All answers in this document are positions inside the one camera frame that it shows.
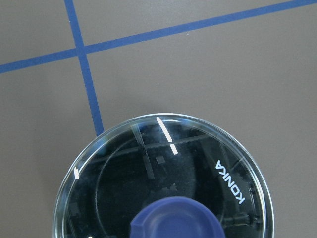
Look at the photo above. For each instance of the glass lid with blue knob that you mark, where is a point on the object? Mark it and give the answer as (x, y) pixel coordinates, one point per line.
(164, 176)

